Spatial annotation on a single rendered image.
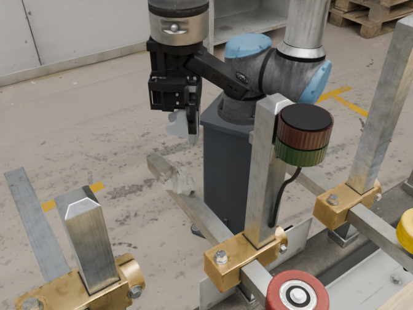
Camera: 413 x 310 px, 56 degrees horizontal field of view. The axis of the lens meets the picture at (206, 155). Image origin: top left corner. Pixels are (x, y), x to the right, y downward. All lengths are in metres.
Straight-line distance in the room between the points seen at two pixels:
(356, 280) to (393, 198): 0.22
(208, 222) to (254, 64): 0.70
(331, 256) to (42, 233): 0.56
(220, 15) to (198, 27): 3.13
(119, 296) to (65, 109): 2.30
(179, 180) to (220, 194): 0.86
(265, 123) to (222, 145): 0.93
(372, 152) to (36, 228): 0.54
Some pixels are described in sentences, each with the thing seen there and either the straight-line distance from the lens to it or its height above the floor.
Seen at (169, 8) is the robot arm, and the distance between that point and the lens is 0.57.
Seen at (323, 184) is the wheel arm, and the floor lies 0.84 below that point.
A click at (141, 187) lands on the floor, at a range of 2.00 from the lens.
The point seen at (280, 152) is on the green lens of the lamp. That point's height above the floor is 1.09.
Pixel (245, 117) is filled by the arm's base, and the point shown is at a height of 0.63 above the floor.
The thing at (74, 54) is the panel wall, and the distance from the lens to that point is 3.22.
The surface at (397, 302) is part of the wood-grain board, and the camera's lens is 0.59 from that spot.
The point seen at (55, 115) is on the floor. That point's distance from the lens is 2.68.
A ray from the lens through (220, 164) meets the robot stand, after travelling 1.46.
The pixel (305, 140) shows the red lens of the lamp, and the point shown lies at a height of 1.11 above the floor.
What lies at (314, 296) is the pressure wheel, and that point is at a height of 0.91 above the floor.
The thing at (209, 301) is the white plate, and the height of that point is 0.73.
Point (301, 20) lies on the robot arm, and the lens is 1.17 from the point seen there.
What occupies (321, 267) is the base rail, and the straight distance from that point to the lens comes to 0.84.
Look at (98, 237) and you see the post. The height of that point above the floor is 1.05.
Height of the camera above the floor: 1.36
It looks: 39 degrees down
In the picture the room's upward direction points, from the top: straight up
